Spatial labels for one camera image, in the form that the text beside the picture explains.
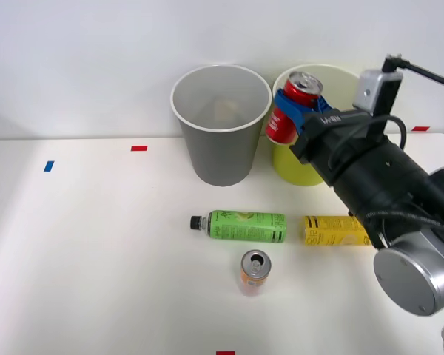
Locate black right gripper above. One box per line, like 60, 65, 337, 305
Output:
274, 89, 389, 185

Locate red drink can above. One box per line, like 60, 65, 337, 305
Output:
265, 70, 324, 144

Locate yellow-green plastic waste bin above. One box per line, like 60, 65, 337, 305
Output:
272, 64, 362, 187

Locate grey plastic waste bin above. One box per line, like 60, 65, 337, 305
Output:
169, 64, 273, 188

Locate yellow drink can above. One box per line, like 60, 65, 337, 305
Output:
300, 215, 373, 247

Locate green label plastic bottle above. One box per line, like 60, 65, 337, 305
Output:
189, 209, 287, 245

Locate orange drink can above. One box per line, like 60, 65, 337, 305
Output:
239, 249, 272, 297

